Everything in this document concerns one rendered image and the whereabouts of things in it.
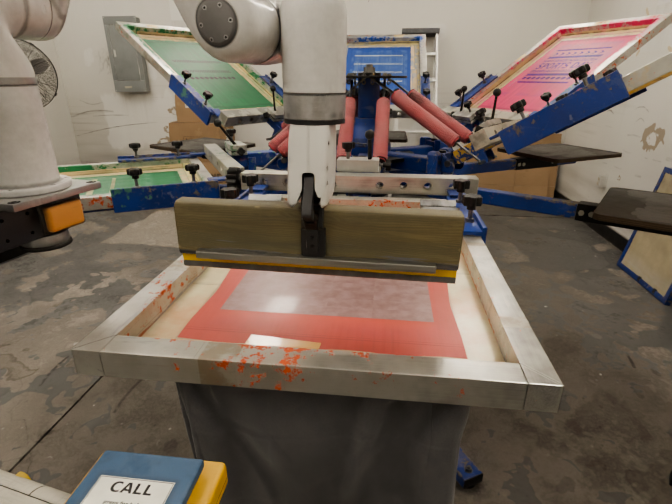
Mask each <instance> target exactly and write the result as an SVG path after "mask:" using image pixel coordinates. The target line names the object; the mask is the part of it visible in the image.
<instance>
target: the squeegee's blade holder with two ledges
mask: <svg viewBox="0 0 672 504"><path fill-rule="evenodd" d="M196 258H202V259H217V260H232V261H247V262H263V263H278V264H293V265H308V266H324V267H339V268H354V269H369V270H385V271H400V272H415V273H430V274H436V268H437V266H436V263H431V262H415V261H399V260H383V259H367V258H351V257H335V256H325V257H306V256H302V254H288V253H272V252H256V251H240V250H224V249H208V248H199V249H198V250H196Z"/></svg>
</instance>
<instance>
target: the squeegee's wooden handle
mask: <svg viewBox="0 0 672 504"><path fill-rule="evenodd" d="M174 213H175V221H176V228H177V236H178V244H179V251H180V253H186V254H196V250H198V249H199V248H208V249H224V250H240V251H256V252H272V253H288V254H301V203H299V202H297V204H296V205H295V206H294V207H291V206H290V205H289V204H288V202H279V201H259V200H239V199H220V198H200V197H181V198H179V199H177V200H176V201H175V203H174ZM464 225H465V217H464V215H463V213H462V211H457V210H438V209H418V208H398V207H378V206H358V205H338V204H327V205H326V206H325V207H324V223H323V228H326V255H325V256H335V257H351V258H367V259H383V260H399V261H415V262H431V263H436V266H437V268H436V270H449V271H457V270H458V269H459V262H460V254H461V247H462V240H463V232H464Z"/></svg>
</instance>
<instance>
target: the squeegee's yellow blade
mask: <svg viewBox="0 0 672 504"><path fill-rule="evenodd" d="M183 258H184V260H196V261H211V262H227V263H242V264H257V265H272V266H287V267H302V268H317V269H332V270H347V271H363V272H378V273H393V274H408V275H423V276H438V277H453V278H456V274H457V271H449V270H436V274H430V273H415V272H400V271H385V270H369V269H354V268H339V267H324V266H308V265H293V264H278V263H263V262H247V261H232V260H217V259H202V258H196V254H186V253H183Z"/></svg>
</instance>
